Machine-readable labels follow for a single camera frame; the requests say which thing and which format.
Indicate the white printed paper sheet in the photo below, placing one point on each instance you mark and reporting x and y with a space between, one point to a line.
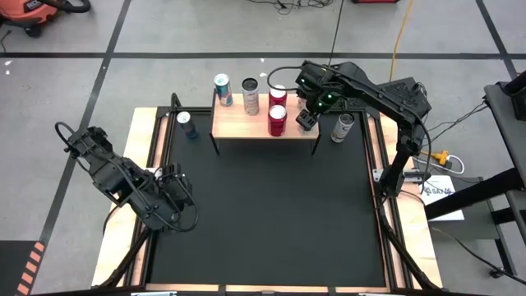
439 197

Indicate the white slim Celsius can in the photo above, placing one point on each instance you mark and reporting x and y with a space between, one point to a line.
250 98

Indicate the teal white slim can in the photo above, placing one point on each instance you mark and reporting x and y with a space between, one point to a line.
223 90

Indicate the black metal stand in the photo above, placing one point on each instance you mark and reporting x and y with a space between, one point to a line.
472 197

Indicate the black aluminium table frame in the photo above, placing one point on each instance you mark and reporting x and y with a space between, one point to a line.
197 109

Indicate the black mat orange stripes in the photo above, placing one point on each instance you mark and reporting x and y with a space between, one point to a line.
16 267

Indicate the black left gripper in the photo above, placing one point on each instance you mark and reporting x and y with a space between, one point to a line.
176 185

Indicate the red Coca-Cola can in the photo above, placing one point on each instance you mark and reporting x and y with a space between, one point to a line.
277 121
277 96

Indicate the white yellow Celsius can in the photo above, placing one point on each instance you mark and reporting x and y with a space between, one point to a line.
342 126

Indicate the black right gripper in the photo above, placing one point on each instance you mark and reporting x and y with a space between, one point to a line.
307 120

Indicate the dark blue slim can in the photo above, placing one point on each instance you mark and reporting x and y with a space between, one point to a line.
187 123

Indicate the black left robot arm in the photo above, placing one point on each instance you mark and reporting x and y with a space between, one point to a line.
119 177

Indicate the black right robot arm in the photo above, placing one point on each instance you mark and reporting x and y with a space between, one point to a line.
382 94

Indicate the yellow power splitter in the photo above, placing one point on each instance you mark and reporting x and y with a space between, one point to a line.
439 156

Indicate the orange shop vacuum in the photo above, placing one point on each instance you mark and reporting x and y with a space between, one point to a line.
24 12

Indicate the wooden shelf black legs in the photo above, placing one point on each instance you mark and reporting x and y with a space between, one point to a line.
246 123

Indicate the black table mat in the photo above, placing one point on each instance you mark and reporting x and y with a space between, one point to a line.
267 205

